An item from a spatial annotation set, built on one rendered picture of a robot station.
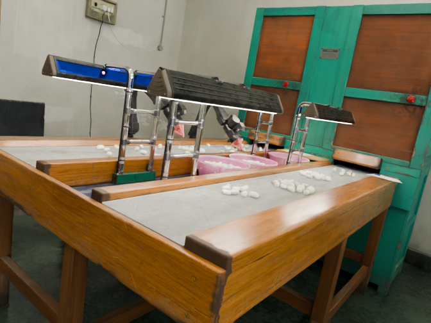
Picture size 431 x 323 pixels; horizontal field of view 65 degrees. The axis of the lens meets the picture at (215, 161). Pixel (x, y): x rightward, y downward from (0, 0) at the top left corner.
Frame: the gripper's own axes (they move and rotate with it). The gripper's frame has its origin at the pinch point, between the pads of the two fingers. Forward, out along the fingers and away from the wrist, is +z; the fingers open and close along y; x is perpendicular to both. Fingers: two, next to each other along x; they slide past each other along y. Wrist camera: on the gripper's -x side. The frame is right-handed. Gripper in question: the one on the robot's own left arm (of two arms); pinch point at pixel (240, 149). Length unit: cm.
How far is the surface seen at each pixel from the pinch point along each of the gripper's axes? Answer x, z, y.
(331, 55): -73, -25, 45
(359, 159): -48, 44, 39
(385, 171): -55, 58, 44
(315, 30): -75, -46, 45
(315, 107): -63, 21, -33
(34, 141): 16, -19, -122
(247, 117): 5, -34, 46
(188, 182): -31, 34, -103
